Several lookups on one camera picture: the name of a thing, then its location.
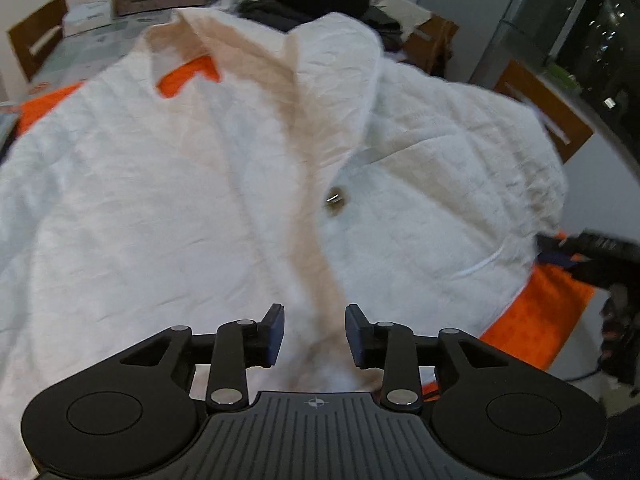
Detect white quilted vest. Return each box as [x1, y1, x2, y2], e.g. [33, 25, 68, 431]
[1, 9, 567, 479]

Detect orange patterned table mat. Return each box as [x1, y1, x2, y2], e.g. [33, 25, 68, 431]
[17, 55, 596, 370]

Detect wooden chair with cushion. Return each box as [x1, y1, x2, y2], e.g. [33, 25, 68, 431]
[494, 60, 594, 162]

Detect far wooden chair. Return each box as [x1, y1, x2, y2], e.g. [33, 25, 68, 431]
[374, 0, 459, 78]

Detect cream cloth on chair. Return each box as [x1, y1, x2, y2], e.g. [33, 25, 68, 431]
[374, 0, 433, 42]

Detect green checkered tablecloth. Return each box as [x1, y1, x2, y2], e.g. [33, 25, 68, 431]
[28, 10, 172, 96]

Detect wooden chair behind table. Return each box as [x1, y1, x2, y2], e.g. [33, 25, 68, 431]
[8, 0, 68, 81]

